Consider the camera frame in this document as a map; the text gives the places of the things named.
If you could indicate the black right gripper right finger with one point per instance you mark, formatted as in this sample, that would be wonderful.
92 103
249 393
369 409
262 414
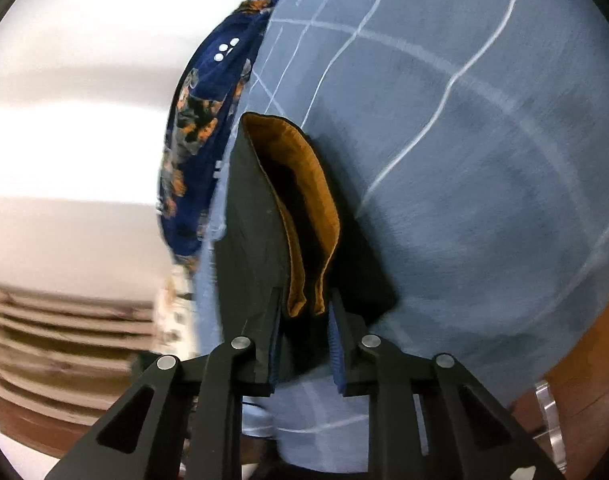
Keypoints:
428 418

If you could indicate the blue checked bed sheet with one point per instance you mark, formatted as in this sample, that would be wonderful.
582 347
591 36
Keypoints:
469 140

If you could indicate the black pants orange lining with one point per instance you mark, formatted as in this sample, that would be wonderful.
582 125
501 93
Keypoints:
291 245

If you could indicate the brown wooden bed frame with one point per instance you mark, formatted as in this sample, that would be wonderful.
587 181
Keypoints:
580 387

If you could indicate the beige striped curtain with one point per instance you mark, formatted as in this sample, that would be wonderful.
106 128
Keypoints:
69 358

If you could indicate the navy dog print blanket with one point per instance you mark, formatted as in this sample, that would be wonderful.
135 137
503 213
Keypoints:
199 124

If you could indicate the white orange floral pillow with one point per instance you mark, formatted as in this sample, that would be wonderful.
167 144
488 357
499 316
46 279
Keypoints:
174 322

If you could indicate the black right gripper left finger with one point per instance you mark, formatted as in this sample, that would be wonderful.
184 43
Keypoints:
182 419

